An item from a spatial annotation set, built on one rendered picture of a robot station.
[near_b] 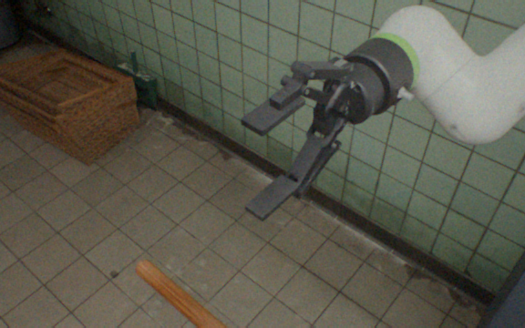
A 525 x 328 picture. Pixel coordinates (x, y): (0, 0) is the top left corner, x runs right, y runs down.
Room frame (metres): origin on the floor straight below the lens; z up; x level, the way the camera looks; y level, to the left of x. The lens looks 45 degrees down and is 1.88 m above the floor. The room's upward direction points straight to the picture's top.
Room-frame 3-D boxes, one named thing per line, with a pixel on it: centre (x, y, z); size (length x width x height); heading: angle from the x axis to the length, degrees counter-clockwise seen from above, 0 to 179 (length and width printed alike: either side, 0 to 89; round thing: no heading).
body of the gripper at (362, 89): (0.50, -0.10, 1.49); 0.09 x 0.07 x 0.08; 139
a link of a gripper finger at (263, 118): (0.40, -0.01, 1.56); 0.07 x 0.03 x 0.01; 139
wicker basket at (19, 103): (2.13, 1.08, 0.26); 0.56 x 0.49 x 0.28; 57
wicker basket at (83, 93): (2.14, 1.07, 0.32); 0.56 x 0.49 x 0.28; 58
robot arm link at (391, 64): (0.55, -0.15, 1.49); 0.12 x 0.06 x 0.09; 49
